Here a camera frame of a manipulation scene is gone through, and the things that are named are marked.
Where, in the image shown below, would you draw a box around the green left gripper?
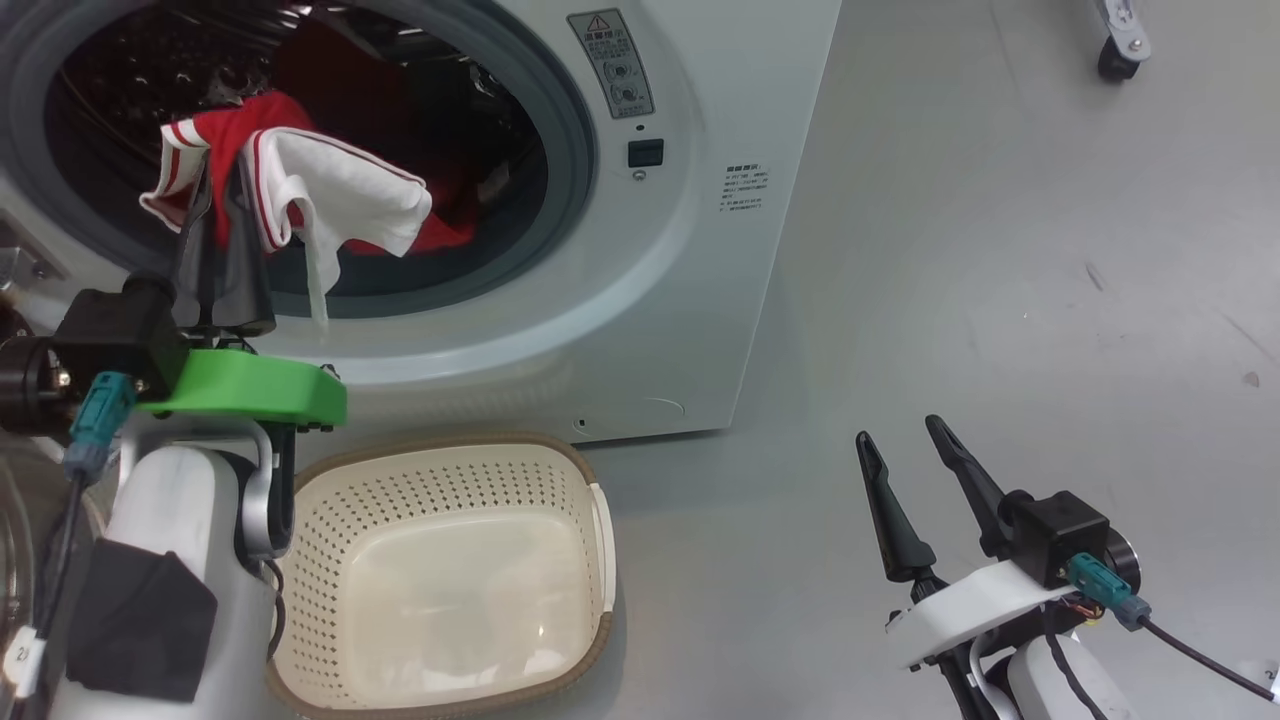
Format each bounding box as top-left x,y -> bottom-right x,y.
0,155 -> 348,435

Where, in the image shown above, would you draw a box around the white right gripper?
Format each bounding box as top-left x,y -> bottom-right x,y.
856,415 -> 1139,671

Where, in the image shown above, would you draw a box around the red white striped garment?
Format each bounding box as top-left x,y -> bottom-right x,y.
140,92 -> 433,336

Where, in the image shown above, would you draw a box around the white washing machine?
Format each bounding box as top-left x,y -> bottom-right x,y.
0,0 -> 843,446

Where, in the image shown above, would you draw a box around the grey rubber door gasket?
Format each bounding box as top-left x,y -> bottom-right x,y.
0,0 -> 598,321

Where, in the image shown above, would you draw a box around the cream perforated laundry basket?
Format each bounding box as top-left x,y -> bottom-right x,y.
265,432 -> 618,720

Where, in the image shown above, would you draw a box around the small printed text label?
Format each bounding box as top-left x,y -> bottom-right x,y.
722,163 -> 771,214

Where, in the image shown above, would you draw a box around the grey warning sticker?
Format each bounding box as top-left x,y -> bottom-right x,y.
568,8 -> 656,121

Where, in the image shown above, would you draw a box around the black caster wheel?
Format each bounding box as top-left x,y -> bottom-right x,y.
1092,0 -> 1153,83

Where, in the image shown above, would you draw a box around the black left cable teal connector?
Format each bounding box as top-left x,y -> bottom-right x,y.
30,372 -> 138,720

